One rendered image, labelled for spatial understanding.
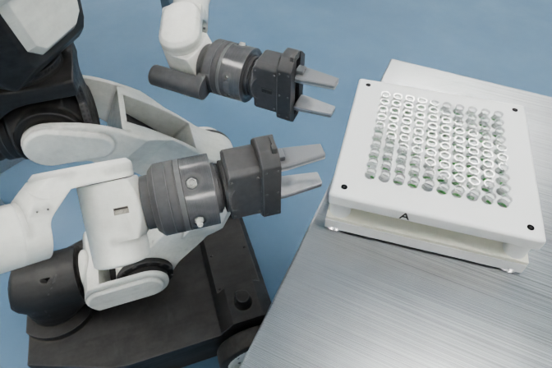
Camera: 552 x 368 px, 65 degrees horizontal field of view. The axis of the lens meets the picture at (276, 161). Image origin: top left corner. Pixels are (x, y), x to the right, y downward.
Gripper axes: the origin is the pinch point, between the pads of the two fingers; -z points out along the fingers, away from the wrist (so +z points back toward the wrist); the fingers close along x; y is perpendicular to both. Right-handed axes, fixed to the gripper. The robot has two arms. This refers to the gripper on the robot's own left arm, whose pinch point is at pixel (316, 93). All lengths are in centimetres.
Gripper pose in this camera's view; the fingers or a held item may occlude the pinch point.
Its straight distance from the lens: 67.0
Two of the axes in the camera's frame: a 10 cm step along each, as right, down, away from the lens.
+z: -9.1, -3.0, 2.8
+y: -4.1, 6.7, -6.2
